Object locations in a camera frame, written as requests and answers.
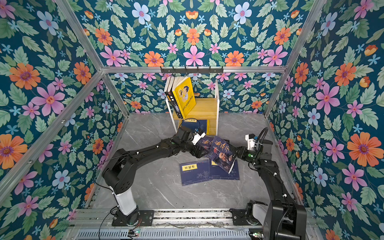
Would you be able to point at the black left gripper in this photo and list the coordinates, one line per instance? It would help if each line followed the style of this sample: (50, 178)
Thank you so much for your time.
(199, 153)

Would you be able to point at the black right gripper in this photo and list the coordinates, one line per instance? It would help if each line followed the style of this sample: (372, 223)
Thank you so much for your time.
(242, 154)

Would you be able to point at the purple portrait book top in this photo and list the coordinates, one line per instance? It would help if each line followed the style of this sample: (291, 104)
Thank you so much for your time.
(223, 154)

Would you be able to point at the navy book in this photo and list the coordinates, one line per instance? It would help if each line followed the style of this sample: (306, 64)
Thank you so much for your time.
(217, 173)
(195, 172)
(194, 124)

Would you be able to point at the black wolf cover book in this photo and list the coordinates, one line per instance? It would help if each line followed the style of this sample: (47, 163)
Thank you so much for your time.
(174, 101)

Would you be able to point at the yellow cartoon book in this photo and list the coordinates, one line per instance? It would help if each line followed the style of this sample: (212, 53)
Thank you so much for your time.
(182, 90)

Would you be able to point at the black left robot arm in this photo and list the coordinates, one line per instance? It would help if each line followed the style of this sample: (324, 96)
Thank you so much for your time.
(119, 174)

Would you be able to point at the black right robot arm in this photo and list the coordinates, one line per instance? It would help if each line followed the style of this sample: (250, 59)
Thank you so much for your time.
(282, 218)

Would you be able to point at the purple book underneath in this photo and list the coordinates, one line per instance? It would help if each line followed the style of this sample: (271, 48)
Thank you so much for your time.
(205, 141)

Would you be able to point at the black book standing on shelf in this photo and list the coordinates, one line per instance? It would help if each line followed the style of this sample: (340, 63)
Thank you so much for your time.
(166, 89)

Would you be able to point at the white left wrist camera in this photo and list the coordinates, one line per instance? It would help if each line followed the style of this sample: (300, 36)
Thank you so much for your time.
(197, 137)

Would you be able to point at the wooden white frame shelf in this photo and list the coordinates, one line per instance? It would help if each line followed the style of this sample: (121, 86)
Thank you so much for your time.
(205, 109)

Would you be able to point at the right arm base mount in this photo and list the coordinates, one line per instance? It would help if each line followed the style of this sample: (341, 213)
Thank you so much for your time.
(240, 217)

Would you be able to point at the aluminium front rail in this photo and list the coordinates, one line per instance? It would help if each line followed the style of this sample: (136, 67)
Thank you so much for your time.
(178, 218)

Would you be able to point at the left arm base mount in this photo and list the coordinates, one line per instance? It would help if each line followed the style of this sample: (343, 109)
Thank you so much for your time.
(136, 218)

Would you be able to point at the black wall hook rail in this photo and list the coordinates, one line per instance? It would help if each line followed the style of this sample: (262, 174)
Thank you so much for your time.
(191, 70)

